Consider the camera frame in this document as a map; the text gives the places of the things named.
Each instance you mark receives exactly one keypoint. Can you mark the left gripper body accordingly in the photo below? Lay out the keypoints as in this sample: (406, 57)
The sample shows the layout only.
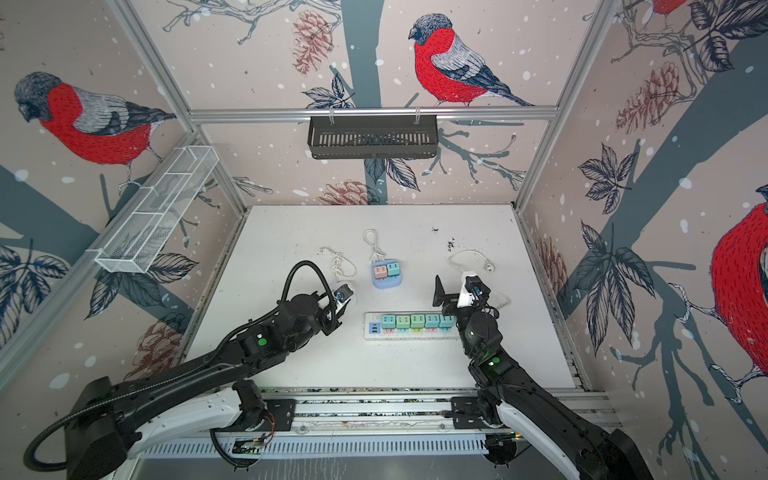
(322, 320)

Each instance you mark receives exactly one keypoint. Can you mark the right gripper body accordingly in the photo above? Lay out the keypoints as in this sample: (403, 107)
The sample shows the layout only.
(466, 320)

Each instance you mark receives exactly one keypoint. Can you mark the white square power socket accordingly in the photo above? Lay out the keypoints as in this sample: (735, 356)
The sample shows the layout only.
(336, 284)

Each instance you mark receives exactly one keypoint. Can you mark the light green plug adapter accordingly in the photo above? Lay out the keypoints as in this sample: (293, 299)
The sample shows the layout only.
(417, 321)

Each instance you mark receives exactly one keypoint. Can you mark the long white power strip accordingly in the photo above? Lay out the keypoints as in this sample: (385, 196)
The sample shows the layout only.
(372, 329)

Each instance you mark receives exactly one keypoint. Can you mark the dark teal plug adapter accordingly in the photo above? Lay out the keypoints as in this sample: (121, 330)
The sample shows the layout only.
(393, 269)

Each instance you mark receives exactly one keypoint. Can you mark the blue square power socket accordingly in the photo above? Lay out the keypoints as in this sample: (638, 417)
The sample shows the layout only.
(388, 282)

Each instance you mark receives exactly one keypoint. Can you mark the pink plug adapter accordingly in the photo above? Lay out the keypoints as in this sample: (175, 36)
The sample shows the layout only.
(379, 272)

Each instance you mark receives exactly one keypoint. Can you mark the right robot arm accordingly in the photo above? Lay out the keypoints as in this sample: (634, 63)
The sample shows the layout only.
(507, 395)

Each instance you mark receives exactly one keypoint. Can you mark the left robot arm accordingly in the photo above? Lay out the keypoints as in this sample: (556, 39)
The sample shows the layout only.
(111, 423)

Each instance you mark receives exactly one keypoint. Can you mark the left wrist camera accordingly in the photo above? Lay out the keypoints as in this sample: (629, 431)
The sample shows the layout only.
(342, 295)

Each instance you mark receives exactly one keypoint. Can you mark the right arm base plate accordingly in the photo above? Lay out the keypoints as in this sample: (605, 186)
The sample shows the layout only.
(468, 413)

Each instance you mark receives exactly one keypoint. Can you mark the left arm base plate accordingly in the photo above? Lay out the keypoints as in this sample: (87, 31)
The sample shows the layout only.
(271, 415)

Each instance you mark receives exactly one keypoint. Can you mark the black wall basket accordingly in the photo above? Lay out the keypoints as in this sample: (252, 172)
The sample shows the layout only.
(373, 137)

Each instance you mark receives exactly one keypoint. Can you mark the white wire mesh shelf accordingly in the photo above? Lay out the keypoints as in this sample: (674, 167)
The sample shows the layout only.
(140, 238)

